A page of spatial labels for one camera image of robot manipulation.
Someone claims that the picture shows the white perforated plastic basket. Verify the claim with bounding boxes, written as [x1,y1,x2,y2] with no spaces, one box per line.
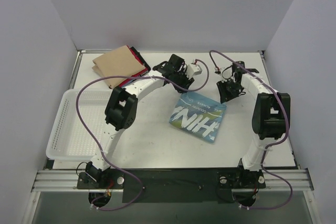
[46,89,111,162]

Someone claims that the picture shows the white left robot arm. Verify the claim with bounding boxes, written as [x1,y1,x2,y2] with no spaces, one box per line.
[86,54,202,188]

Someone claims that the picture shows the black folded t shirt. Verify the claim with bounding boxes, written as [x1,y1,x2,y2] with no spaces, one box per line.
[118,46,151,88]

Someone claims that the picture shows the red folded t shirt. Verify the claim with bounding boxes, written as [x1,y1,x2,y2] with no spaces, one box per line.
[119,47,150,88]

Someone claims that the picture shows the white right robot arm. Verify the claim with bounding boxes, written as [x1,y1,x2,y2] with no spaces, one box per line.
[216,61,290,187]

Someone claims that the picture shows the beige folded t shirt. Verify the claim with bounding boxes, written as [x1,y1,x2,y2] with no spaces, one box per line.
[92,45,132,78]

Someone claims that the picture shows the aluminium front rail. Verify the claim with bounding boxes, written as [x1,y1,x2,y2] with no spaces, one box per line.
[31,170,90,193]

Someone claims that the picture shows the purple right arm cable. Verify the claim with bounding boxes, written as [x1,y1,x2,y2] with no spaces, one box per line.
[209,49,293,211]

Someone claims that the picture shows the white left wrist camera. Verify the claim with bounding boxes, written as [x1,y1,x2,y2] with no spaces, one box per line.
[185,61,202,79]

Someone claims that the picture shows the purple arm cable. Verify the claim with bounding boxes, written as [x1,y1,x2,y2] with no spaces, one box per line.
[75,60,209,212]
[209,49,293,211]

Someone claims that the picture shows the light blue t shirt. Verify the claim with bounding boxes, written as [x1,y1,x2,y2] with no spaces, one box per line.
[169,92,226,143]

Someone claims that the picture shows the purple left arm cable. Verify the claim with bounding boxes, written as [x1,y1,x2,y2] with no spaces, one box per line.
[75,60,209,212]

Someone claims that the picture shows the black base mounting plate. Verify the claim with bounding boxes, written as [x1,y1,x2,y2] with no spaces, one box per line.
[77,167,266,206]

